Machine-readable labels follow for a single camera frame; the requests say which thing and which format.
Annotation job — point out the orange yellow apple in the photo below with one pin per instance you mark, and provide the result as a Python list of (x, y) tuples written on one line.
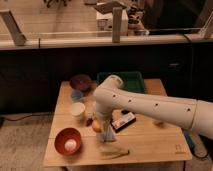
[(96, 126)]

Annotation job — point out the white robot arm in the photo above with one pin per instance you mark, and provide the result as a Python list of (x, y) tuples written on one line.
[(189, 114)]

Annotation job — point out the small blue cup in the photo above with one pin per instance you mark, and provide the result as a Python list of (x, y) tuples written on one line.
[(76, 95)]

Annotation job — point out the white paper cup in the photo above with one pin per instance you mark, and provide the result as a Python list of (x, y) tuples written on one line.
[(77, 110)]

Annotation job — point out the dark purple bowl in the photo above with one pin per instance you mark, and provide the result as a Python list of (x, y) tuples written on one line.
[(80, 82)]

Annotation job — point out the green plastic tray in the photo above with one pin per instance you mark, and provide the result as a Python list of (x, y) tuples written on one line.
[(132, 80)]

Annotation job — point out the dark grape bunch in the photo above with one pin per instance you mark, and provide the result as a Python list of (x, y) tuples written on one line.
[(89, 121)]

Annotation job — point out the grey blue cloth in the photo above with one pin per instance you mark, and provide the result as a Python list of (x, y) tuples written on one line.
[(106, 136)]

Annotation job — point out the wooden table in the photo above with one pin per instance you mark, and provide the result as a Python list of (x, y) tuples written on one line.
[(146, 142)]

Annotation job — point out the red bowl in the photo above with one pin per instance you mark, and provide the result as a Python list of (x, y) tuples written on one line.
[(63, 136)]

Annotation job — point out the white egg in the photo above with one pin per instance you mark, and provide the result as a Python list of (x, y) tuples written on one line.
[(70, 145)]

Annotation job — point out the white cardboard box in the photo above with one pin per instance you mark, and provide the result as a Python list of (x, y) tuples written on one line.
[(105, 22)]

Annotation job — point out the blue object on floor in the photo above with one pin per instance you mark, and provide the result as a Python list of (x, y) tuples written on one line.
[(189, 140)]

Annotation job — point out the black office chair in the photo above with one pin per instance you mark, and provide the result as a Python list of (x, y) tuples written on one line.
[(50, 2)]

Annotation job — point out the grey upright post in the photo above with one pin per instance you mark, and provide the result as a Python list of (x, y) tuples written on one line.
[(117, 17)]

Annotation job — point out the grey slanted left post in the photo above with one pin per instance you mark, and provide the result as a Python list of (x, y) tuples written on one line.
[(18, 37)]

